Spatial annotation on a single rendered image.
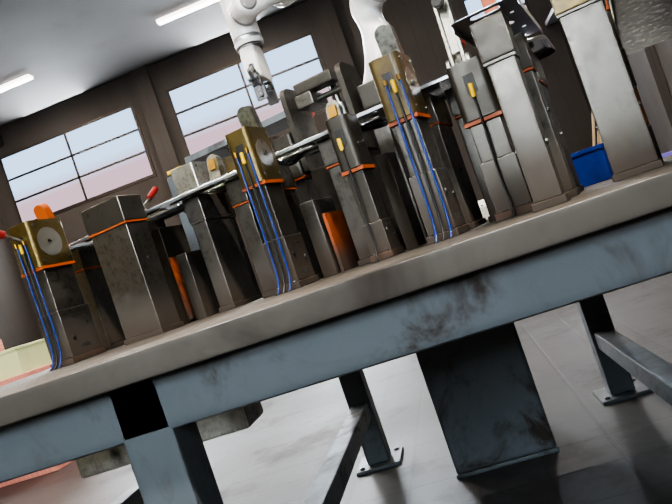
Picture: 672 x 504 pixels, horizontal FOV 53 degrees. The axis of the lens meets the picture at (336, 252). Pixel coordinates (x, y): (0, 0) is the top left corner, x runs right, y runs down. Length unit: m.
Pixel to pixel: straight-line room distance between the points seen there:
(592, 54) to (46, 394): 1.00
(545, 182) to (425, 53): 9.98
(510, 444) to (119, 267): 1.21
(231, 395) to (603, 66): 0.81
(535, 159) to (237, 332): 0.49
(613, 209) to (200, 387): 0.57
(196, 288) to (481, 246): 1.00
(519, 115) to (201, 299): 0.96
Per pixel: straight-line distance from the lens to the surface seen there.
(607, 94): 1.25
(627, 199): 0.86
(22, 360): 5.17
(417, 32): 11.06
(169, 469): 1.01
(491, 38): 1.04
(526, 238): 0.84
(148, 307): 1.61
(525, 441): 2.12
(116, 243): 1.64
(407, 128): 1.23
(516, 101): 1.03
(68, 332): 1.77
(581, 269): 0.89
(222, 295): 1.66
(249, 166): 1.40
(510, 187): 1.20
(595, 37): 1.27
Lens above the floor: 0.73
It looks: 1 degrees up
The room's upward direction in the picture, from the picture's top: 19 degrees counter-clockwise
